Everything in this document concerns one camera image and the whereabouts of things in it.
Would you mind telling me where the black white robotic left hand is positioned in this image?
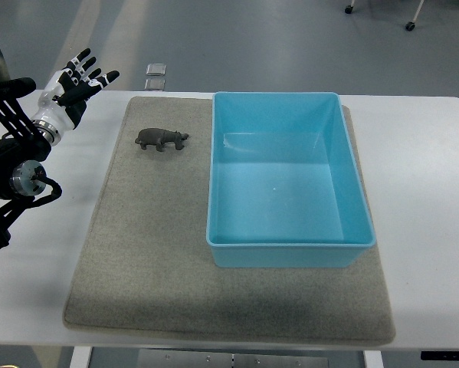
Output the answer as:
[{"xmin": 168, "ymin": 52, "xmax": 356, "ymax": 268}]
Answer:
[{"xmin": 31, "ymin": 48, "xmax": 120, "ymax": 134}]

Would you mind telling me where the left caster wheel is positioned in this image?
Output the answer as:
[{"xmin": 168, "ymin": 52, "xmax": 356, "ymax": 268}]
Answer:
[{"xmin": 345, "ymin": 0, "xmax": 356, "ymax": 14}]

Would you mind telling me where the black table control panel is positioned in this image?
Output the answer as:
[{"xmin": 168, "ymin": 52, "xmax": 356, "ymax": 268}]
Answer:
[{"xmin": 421, "ymin": 350, "xmax": 459, "ymax": 362}]

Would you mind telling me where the brown toy hippo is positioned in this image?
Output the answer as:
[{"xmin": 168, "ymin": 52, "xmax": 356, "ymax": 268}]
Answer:
[{"xmin": 134, "ymin": 128, "xmax": 189, "ymax": 152}]

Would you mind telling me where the grey felt mat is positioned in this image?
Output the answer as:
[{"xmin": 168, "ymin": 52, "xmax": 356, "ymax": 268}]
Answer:
[{"xmin": 63, "ymin": 97, "xmax": 395, "ymax": 345}]

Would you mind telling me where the upper floor outlet cover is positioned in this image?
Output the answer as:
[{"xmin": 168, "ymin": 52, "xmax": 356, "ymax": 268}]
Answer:
[{"xmin": 146, "ymin": 63, "xmax": 166, "ymax": 76}]

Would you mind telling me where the metal table frame plate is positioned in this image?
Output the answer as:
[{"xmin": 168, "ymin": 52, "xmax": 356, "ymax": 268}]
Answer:
[{"xmin": 136, "ymin": 349, "xmax": 329, "ymax": 368}]

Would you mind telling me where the right caster wheel with leg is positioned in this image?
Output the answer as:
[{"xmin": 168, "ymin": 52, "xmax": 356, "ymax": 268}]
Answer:
[{"xmin": 405, "ymin": 0, "xmax": 425, "ymax": 31}]

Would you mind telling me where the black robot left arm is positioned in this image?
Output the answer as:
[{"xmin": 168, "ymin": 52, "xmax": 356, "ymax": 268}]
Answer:
[{"xmin": 0, "ymin": 77, "xmax": 62, "ymax": 250}]

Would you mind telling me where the blue plastic box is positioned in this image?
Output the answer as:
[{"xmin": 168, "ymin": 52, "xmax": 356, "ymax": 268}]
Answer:
[{"xmin": 206, "ymin": 92, "xmax": 376, "ymax": 268}]

